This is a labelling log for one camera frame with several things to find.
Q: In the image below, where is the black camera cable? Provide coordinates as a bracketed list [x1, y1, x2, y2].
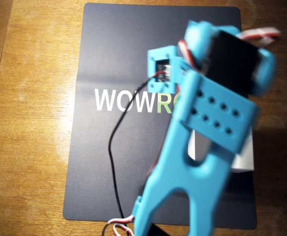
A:
[108, 73, 163, 226]

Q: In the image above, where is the black WOWROBO printed mat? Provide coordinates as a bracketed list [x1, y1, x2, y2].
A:
[63, 2, 257, 229]

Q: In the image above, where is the teal wrist camera box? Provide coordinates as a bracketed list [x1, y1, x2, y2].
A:
[147, 45, 181, 93]

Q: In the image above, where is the white paper box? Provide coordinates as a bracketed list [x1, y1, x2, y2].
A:
[187, 127, 255, 173]

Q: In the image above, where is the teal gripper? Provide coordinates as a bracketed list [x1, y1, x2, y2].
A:
[172, 56, 195, 84]

